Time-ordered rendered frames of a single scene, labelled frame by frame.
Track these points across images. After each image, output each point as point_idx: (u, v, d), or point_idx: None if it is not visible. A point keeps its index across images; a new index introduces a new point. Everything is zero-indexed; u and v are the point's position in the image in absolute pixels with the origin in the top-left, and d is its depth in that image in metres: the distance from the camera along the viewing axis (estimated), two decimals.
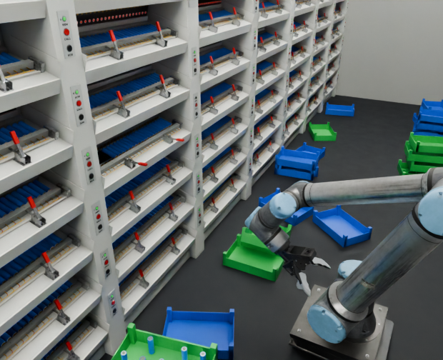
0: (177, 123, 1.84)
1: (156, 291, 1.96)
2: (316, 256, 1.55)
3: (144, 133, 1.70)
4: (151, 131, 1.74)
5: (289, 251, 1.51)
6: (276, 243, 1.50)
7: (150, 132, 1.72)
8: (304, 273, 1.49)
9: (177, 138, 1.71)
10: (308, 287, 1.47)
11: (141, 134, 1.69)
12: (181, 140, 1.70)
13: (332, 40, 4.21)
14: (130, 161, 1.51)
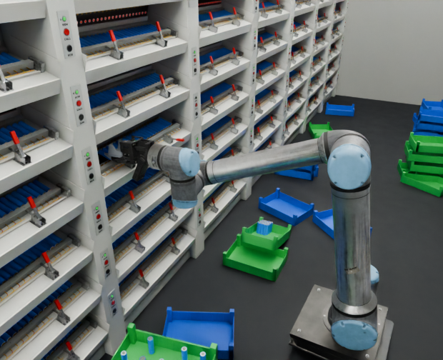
0: (177, 123, 1.84)
1: (156, 291, 1.96)
2: None
3: (144, 133, 1.70)
4: (151, 131, 1.74)
5: (146, 163, 1.43)
6: (155, 168, 1.39)
7: (150, 132, 1.72)
8: None
9: (177, 138, 1.71)
10: None
11: (141, 134, 1.69)
12: (181, 140, 1.70)
13: (332, 40, 4.21)
14: None
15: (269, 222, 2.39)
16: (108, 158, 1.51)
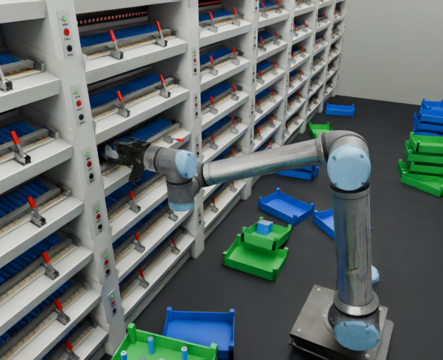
0: (177, 123, 1.84)
1: (156, 291, 1.96)
2: None
3: (144, 133, 1.70)
4: (151, 131, 1.74)
5: (141, 164, 1.41)
6: (151, 171, 1.37)
7: (150, 132, 1.72)
8: None
9: (177, 138, 1.71)
10: None
11: (141, 134, 1.69)
12: (181, 140, 1.70)
13: (332, 40, 4.21)
14: None
15: (269, 222, 2.39)
16: None
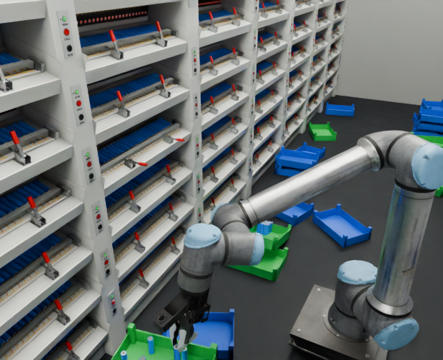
0: (177, 123, 1.84)
1: (156, 291, 1.96)
2: (188, 340, 1.09)
3: (144, 133, 1.70)
4: (151, 131, 1.74)
5: (181, 295, 1.09)
6: (178, 274, 1.08)
7: (150, 132, 1.72)
8: (176, 325, 1.12)
9: (177, 138, 1.71)
10: (172, 339, 1.14)
11: (141, 134, 1.69)
12: (181, 140, 1.70)
13: (332, 40, 4.21)
14: (130, 161, 1.51)
15: (269, 222, 2.39)
16: (108, 158, 1.51)
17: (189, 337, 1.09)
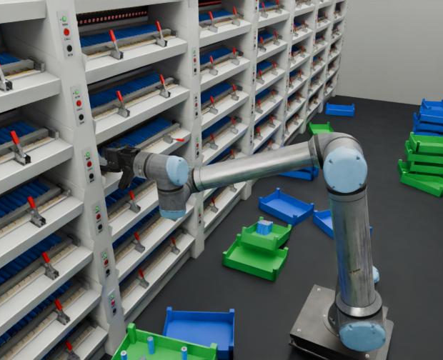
0: (177, 123, 1.84)
1: (156, 291, 1.96)
2: None
3: (144, 133, 1.70)
4: (151, 131, 1.74)
5: (131, 171, 1.37)
6: (141, 177, 1.33)
7: (150, 132, 1.72)
8: None
9: (177, 138, 1.71)
10: None
11: (141, 134, 1.69)
12: (181, 140, 1.70)
13: (332, 40, 4.21)
14: None
15: (269, 222, 2.39)
16: None
17: None
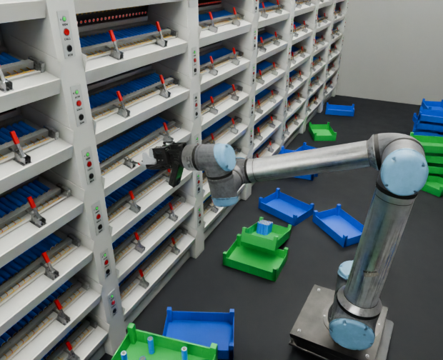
0: (173, 121, 1.84)
1: (156, 291, 1.96)
2: None
3: (141, 132, 1.71)
4: (148, 129, 1.74)
5: (180, 166, 1.41)
6: (191, 169, 1.36)
7: (147, 131, 1.72)
8: None
9: (164, 128, 1.71)
10: None
11: (138, 133, 1.69)
12: (163, 123, 1.70)
13: (332, 40, 4.21)
14: (130, 161, 1.51)
15: (269, 222, 2.39)
16: (106, 157, 1.51)
17: None
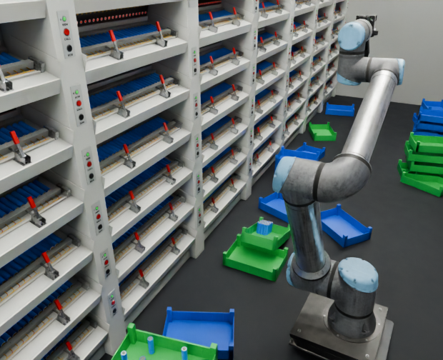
0: (173, 121, 1.84)
1: (156, 291, 1.96)
2: None
3: (141, 132, 1.71)
4: (148, 129, 1.74)
5: None
6: None
7: (147, 131, 1.72)
8: None
9: (164, 128, 1.71)
10: None
11: (138, 133, 1.69)
12: (163, 123, 1.70)
13: (332, 40, 4.21)
14: (129, 162, 1.52)
15: (269, 222, 2.39)
16: (105, 157, 1.51)
17: (378, 33, 1.64)
